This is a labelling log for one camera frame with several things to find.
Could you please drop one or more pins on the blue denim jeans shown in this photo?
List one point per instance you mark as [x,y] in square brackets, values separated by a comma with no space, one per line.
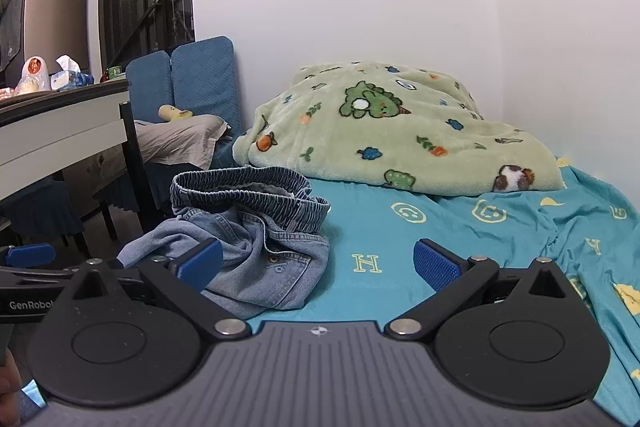
[280,267]

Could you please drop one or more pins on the teal printed bed sheet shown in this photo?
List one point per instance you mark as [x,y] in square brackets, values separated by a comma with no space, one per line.
[380,227]

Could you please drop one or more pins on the white desk with dark top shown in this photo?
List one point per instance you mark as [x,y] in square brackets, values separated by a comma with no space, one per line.
[60,132]

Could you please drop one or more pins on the person's left hand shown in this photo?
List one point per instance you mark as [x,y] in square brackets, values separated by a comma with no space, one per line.
[7,389]

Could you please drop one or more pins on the green printed fleece blanket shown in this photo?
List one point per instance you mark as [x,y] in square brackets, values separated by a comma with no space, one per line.
[350,137]

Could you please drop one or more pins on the beige cloth on chair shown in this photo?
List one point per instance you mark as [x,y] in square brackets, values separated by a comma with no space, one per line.
[180,139]

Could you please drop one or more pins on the blue padded headboard panel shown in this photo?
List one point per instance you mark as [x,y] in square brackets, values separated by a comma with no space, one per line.
[205,82]
[150,87]

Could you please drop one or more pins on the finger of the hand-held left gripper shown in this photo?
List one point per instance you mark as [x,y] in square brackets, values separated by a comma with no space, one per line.
[30,254]

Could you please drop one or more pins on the yellow plush toy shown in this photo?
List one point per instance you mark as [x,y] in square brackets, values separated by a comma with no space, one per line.
[175,113]

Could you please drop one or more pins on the grey refrigerator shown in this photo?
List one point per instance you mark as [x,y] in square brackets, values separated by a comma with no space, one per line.
[50,22]

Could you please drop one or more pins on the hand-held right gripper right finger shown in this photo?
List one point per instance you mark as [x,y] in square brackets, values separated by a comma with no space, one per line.
[437,267]

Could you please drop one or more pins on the chair with dark blue cover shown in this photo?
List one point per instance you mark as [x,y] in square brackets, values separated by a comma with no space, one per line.
[35,212]

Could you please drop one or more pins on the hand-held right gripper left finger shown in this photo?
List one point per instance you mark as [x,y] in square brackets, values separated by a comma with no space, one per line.
[202,264]

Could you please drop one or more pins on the small green jar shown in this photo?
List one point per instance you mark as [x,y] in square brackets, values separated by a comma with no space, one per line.
[115,73]

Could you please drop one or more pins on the blue tissue pack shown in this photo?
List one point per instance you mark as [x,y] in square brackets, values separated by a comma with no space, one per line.
[70,77]

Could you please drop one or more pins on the white plastic bag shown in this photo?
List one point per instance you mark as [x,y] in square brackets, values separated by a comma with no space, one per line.
[35,74]

